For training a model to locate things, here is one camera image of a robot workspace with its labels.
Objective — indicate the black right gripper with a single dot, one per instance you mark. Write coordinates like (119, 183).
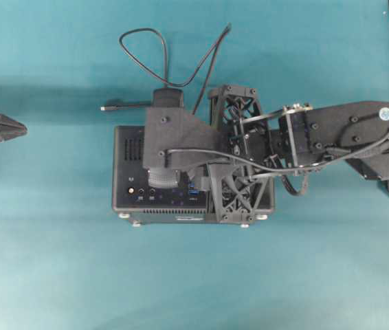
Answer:
(236, 195)

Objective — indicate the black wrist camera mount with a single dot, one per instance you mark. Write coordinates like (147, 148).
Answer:
(170, 126)

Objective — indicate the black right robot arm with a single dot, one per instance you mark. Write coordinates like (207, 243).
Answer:
(290, 143)

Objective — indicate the black Zotac mini PC box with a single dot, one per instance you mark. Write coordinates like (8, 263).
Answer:
(133, 199)

